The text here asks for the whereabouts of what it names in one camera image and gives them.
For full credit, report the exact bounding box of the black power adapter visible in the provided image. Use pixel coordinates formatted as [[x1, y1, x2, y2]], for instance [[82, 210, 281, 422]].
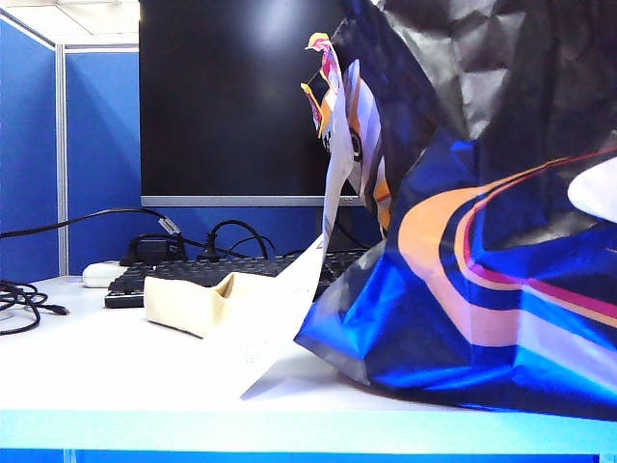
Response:
[[120, 232, 187, 267]]

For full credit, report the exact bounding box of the black keyboard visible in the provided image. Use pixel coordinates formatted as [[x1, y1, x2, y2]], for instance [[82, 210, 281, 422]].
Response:
[[104, 250, 373, 310]]

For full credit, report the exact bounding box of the white rounded device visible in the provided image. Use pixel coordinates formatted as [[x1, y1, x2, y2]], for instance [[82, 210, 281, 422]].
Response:
[[81, 259, 129, 289]]

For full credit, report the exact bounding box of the black monitor with silver bezel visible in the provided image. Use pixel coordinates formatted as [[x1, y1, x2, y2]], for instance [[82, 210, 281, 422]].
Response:
[[139, 0, 368, 208]]

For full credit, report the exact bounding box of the white paper receipt strip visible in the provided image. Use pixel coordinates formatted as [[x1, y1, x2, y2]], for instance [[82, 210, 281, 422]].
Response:
[[201, 86, 352, 401]]

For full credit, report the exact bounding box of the blue black printed paper bag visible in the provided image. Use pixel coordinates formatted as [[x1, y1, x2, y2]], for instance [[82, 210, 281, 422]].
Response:
[[293, 0, 617, 422]]

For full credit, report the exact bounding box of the coiled black cable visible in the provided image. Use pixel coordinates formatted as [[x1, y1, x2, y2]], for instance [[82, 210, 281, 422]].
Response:
[[0, 279, 70, 337]]

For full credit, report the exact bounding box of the beige square tray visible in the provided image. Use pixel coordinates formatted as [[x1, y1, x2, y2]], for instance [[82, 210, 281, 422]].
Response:
[[144, 271, 291, 340]]

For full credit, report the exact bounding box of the grey partition post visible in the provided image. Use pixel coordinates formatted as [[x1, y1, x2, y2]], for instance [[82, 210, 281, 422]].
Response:
[[54, 42, 70, 277]]

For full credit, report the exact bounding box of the looped black cable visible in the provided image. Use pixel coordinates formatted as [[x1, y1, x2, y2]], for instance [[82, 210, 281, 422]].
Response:
[[203, 218, 277, 262]]

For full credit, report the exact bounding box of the long black cable with plug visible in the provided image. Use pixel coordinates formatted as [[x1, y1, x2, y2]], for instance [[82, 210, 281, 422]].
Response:
[[0, 206, 187, 241]]

